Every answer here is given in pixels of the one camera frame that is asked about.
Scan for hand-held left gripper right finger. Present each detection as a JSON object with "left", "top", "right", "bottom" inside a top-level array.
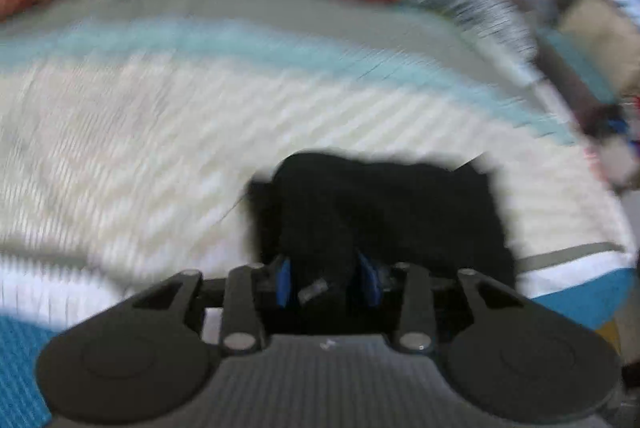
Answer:
[{"left": 350, "top": 249, "right": 527, "bottom": 355}]

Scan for patterned bedsheet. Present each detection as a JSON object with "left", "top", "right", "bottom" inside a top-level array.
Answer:
[{"left": 0, "top": 0, "right": 640, "bottom": 428}]

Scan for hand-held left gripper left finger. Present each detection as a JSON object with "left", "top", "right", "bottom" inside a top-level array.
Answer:
[{"left": 131, "top": 254, "right": 293, "bottom": 355}]

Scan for black pants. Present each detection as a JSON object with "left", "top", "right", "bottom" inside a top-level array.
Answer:
[{"left": 246, "top": 151, "right": 519, "bottom": 336}]

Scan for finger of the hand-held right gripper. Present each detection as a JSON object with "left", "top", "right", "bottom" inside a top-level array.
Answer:
[{"left": 582, "top": 100, "right": 640, "bottom": 147}]

